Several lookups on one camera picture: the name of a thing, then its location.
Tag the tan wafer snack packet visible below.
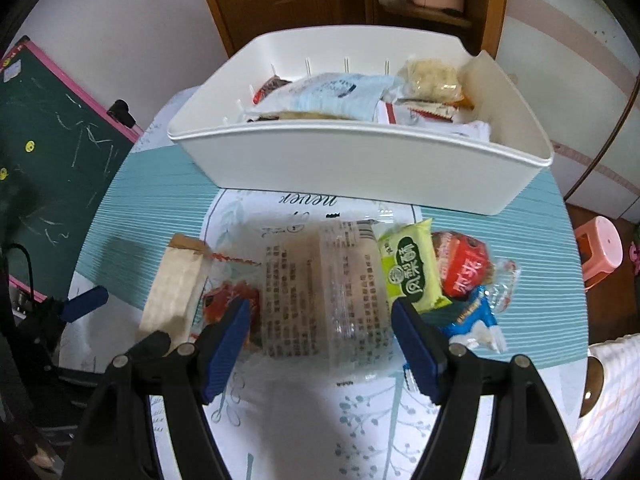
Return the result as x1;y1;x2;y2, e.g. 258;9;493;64
137;233;213;348

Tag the small yellow rice cake packet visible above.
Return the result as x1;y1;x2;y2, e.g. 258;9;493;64
400;58;466;103

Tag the green chalkboard pink frame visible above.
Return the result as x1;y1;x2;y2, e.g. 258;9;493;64
0;35;146;306

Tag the black easel clamp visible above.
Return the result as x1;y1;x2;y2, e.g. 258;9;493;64
107;100;137;128

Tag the pink plastic stool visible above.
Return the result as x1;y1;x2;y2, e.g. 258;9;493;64
574;216;625;291

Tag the white snack packet red stripe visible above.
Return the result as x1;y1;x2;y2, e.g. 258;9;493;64
385;100;458;123

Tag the teal table runner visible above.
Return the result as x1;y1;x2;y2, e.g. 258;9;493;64
75;152;588;361

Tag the small red snack packet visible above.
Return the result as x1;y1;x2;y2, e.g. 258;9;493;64
202;280;263;348

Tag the green snack packet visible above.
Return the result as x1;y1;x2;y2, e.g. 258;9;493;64
376;218;453;315

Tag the brown wooden shelf cabinet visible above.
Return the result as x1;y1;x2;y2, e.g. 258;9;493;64
360;0;511;61

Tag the brown chocolate snack packet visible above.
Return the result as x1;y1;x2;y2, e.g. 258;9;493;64
252;76;293;106

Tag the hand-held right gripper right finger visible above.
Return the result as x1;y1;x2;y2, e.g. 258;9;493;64
391;299;581;480

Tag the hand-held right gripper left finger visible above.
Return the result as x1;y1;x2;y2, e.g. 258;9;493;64
62;299;251;480

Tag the large white blue snack packet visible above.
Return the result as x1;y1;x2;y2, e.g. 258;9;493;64
250;74;401;121

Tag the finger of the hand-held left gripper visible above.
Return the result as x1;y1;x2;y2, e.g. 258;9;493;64
47;286;110;326

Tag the red snack in clear wrapper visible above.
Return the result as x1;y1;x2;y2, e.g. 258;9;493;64
431;231;521;311

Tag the clear printed snack packet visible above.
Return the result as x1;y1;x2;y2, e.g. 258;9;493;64
250;220;401;378

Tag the black cable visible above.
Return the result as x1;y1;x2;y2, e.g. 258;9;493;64
0;242;36;306

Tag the large yellow rice cake packet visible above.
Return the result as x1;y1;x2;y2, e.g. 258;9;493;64
277;110;363;122

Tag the dark brown rounded object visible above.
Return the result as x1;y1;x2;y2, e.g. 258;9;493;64
580;355;608;418

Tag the white plastic storage bin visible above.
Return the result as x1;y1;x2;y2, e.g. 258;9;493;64
166;30;555;218

